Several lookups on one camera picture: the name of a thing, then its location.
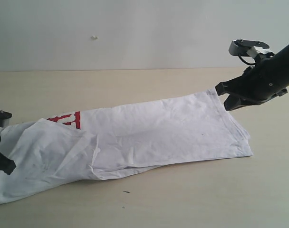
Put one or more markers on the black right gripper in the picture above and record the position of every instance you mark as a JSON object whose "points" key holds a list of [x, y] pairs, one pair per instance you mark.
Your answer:
{"points": [[267, 80]]}

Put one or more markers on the white t-shirt red patch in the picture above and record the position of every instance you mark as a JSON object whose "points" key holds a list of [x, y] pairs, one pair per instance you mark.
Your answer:
{"points": [[113, 143]]}

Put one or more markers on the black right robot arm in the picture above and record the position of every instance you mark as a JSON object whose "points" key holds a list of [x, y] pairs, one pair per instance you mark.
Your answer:
{"points": [[266, 77]]}

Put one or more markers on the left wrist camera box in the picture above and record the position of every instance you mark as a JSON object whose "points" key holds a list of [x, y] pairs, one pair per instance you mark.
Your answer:
{"points": [[5, 118]]}

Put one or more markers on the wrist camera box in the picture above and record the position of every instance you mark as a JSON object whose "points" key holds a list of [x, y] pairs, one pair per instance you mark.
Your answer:
{"points": [[249, 48], [5, 118]]}

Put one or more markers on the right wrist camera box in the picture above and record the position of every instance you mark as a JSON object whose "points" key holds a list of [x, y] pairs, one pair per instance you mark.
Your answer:
{"points": [[249, 48]]}

